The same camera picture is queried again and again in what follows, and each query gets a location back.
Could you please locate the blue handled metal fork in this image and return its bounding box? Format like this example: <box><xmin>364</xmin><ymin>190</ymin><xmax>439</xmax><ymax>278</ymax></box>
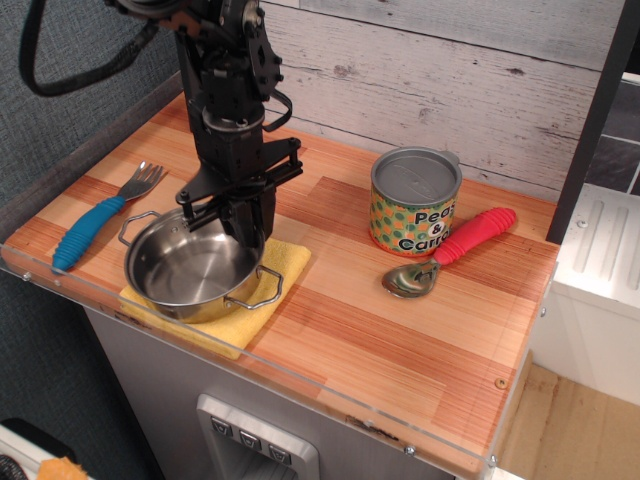
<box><xmin>52</xmin><ymin>162</ymin><xmax>164</xmax><ymax>271</ymax></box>

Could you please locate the dark left vertical post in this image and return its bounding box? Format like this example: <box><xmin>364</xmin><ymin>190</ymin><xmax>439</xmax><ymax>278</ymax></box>
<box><xmin>168</xmin><ymin>0</ymin><xmax>226</xmax><ymax>135</ymax></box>

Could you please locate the orange black object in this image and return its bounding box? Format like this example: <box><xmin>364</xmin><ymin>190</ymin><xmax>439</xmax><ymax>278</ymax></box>
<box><xmin>1</xmin><ymin>418</ymin><xmax>91</xmax><ymax>480</ymax></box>

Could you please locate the clear acrylic edge guard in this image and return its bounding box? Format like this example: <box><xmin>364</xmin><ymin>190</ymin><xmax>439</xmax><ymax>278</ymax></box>
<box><xmin>1</xmin><ymin>246</ymin><xmax>496</xmax><ymax>479</ymax></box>

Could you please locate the black braided cable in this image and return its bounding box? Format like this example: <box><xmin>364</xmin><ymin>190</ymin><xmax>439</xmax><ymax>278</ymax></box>
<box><xmin>18</xmin><ymin>0</ymin><xmax>159</xmax><ymax>98</ymax></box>

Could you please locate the peas and carrots can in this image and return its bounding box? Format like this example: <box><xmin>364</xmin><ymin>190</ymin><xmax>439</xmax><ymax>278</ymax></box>
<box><xmin>369</xmin><ymin>147</ymin><xmax>462</xmax><ymax>258</ymax></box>

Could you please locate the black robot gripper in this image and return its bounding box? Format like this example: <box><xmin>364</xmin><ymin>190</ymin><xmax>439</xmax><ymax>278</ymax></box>
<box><xmin>176</xmin><ymin>112</ymin><xmax>302</xmax><ymax>248</ymax></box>

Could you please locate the grey cabinet with dispenser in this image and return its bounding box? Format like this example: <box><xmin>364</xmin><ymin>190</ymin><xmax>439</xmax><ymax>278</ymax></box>
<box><xmin>86</xmin><ymin>309</ymin><xmax>451</xmax><ymax>479</ymax></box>

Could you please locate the white toy sink unit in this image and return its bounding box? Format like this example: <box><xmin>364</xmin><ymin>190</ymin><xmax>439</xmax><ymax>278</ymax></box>
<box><xmin>529</xmin><ymin>185</ymin><xmax>639</xmax><ymax>404</ymax></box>

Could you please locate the stainless steel pot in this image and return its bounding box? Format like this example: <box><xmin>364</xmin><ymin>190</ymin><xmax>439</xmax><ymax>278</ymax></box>
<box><xmin>118</xmin><ymin>209</ymin><xmax>284</xmax><ymax>323</ymax></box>

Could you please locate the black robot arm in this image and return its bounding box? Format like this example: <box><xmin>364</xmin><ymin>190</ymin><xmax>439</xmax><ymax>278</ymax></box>
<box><xmin>110</xmin><ymin>1</ymin><xmax>302</xmax><ymax>247</ymax></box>

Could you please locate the red handled metal spoon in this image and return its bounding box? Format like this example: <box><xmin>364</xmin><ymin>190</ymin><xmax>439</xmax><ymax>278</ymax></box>
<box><xmin>381</xmin><ymin>207</ymin><xmax>517</xmax><ymax>299</ymax></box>

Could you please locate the yellow folded cloth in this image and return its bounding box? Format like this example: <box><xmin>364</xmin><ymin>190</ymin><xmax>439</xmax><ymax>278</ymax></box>
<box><xmin>120</xmin><ymin>240</ymin><xmax>311</xmax><ymax>360</ymax></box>

